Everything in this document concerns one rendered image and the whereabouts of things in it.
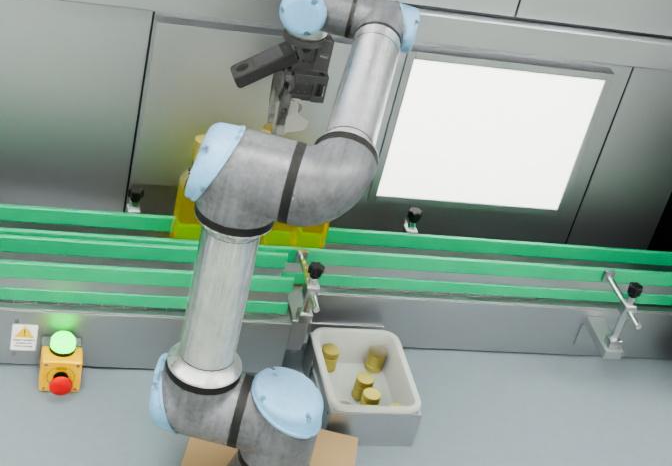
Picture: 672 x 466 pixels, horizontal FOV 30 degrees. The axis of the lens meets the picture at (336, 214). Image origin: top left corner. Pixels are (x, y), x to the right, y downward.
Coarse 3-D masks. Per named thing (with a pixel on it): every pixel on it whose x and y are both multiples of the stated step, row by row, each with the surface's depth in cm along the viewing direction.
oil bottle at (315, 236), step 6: (300, 228) 235; (306, 228) 234; (312, 228) 235; (318, 228) 235; (324, 228) 235; (300, 234) 235; (306, 234) 235; (312, 234) 236; (318, 234) 236; (324, 234) 236; (300, 240) 236; (306, 240) 236; (312, 240) 236; (318, 240) 237; (324, 240) 237; (294, 246) 238; (300, 246) 237; (306, 246) 237; (312, 246) 237; (318, 246) 238
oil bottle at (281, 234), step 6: (276, 222) 232; (276, 228) 233; (282, 228) 234; (288, 228) 234; (294, 228) 234; (270, 234) 234; (276, 234) 234; (282, 234) 234; (288, 234) 235; (294, 234) 235; (270, 240) 235; (276, 240) 235; (282, 240) 235; (288, 240) 235; (294, 240) 236
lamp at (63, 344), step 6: (54, 336) 217; (60, 336) 217; (66, 336) 218; (72, 336) 218; (54, 342) 217; (60, 342) 216; (66, 342) 217; (72, 342) 217; (54, 348) 217; (60, 348) 216; (66, 348) 217; (72, 348) 218; (54, 354) 217; (60, 354) 217; (66, 354) 217; (72, 354) 218
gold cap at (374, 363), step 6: (372, 348) 241; (378, 348) 241; (384, 348) 241; (372, 354) 238; (378, 354) 242; (384, 354) 241; (366, 360) 241; (372, 360) 239; (378, 360) 239; (366, 366) 241; (372, 366) 240; (378, 366) 240; (372, 372) 240; (378, 372) 241
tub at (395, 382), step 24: (312, 336) 235; (336, 336) 238; (360, 336) 239; (384, 336) 240; (360, 360) 242; (384, 360) 242; (336, 384) 236; (384, 384) 239; (408, 384) 230; (336, 408) 220; (360, 408) 221; (384, 408) 222; (408, 408) 223
